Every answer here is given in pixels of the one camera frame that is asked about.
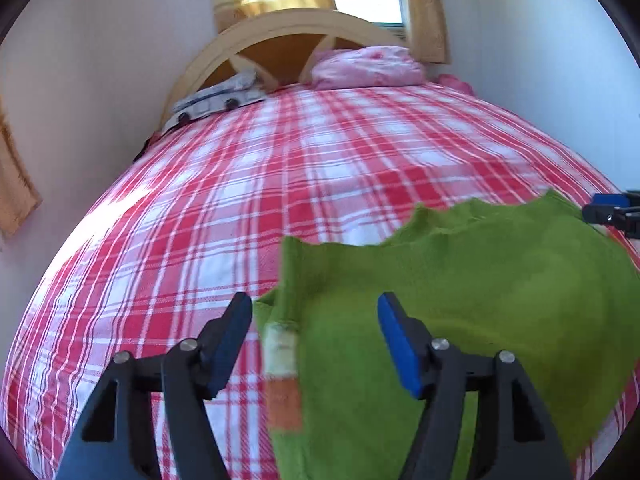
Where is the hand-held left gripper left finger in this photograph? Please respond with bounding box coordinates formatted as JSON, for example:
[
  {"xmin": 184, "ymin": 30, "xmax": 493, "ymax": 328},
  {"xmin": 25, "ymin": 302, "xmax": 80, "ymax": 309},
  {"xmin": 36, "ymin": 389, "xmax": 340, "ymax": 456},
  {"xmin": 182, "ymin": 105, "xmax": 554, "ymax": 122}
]
[{"xmin": 55, "ymin": 291, "xmax": 254, "ymax": 480}]

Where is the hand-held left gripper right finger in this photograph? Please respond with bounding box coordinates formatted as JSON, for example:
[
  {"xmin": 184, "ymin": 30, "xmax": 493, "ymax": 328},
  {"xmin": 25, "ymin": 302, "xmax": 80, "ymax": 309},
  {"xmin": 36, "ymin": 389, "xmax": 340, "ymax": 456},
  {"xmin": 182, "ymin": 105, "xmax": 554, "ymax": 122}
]
[{"xmin": 377, "ymin": 292, "xmax": 576, "ymax": 480}]

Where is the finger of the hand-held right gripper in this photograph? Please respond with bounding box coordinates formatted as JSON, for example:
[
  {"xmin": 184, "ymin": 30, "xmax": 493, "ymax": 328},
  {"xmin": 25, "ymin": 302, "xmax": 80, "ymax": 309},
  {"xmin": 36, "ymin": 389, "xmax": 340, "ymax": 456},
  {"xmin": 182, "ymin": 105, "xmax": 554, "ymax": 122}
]
[{"xmin": 582, "ymin": 191, "xmax": 640, "ymax": 241}]

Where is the green orange striped knit sweater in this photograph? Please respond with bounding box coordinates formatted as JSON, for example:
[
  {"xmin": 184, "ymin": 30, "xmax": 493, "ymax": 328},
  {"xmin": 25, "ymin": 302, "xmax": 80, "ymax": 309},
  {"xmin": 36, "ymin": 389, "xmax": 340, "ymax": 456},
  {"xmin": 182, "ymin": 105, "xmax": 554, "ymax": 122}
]
[{"xmin": 252, "ymin": 189, "xmax": 640, "ymax": 480}]

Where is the pink cloth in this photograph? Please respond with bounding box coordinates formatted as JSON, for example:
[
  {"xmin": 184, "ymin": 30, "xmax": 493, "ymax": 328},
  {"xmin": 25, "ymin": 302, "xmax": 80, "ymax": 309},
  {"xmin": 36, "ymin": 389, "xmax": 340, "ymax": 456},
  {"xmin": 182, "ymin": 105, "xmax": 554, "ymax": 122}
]
[{"xmin": 438, "ymin": 73, "xmax": 477, "ymax": 97}]

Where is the red plaid bed sheet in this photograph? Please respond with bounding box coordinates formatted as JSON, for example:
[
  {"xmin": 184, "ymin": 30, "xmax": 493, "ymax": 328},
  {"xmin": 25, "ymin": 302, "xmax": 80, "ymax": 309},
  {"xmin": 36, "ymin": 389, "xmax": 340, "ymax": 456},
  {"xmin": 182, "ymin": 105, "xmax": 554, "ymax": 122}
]
[{"xmin": 0, "ymin": 81, "xmax": 640, "ymax": 480}]

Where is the dark cloth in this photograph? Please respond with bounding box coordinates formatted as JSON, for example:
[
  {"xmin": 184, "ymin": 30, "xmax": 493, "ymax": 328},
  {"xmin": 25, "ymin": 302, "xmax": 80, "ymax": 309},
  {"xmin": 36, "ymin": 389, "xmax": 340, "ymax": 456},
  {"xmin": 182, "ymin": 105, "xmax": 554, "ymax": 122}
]
[{"xmin": 132, "ymin": 131, "xmax": 163, "ymax": 162}]

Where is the grey white patterned pillow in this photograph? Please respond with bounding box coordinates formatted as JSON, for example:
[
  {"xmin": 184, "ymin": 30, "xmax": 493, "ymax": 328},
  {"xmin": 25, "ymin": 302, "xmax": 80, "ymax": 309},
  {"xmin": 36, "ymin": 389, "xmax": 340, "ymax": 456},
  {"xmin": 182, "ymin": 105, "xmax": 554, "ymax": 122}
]
[{"xmin": 171, "ymin": 70, "xmax": 267, "ymax": 127}]

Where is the pink floral pillow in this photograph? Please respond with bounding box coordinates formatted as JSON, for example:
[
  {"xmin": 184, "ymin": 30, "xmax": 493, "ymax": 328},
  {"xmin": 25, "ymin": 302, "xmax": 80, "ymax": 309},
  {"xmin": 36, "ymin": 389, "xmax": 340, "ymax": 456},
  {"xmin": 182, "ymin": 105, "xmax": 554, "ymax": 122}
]
[{"xmin": 310, "ymin": 45, "xmax": 427, "ymax": 91}]

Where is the cream wooden headboard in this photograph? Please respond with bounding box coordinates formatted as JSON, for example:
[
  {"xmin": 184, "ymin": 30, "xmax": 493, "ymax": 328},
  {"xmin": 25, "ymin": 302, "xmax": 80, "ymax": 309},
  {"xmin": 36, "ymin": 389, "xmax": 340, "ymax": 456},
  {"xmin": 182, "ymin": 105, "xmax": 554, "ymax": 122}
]
[{"xmin": 159, "ymin": 8, "xmax": 409, "ymax": 132}]

